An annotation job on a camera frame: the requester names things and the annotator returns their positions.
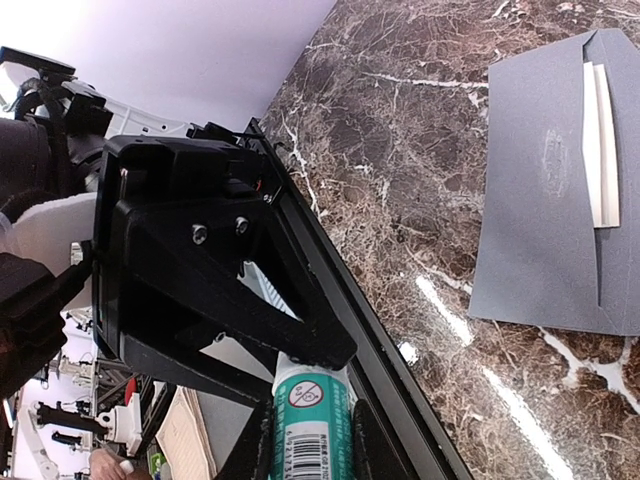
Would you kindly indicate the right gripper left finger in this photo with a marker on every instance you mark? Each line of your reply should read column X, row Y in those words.
column 251, row 456

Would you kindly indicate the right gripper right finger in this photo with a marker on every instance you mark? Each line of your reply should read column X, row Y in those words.
column 372, row 453

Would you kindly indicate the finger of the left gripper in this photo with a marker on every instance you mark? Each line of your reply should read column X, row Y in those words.
column 167, row 361

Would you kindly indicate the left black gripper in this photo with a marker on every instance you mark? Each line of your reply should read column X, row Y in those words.
column 175, row 221

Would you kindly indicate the green white glue stick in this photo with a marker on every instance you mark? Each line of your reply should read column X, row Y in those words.
column 312, row 423

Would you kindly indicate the grey blue envelope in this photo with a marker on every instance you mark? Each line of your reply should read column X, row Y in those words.
column 540, row 261

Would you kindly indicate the white letter paper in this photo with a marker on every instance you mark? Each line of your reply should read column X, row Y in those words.
column 599, row 150

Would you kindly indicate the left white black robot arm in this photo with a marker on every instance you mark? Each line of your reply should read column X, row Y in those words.
column 52, row 149

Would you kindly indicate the black curved front rail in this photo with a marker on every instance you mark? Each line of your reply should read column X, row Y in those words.
column 378, row 372

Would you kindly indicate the light blue slotted cable duct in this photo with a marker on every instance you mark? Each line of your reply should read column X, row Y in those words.
column 253, row 278

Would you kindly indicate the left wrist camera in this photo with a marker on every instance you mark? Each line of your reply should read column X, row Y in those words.
column 18, row 66

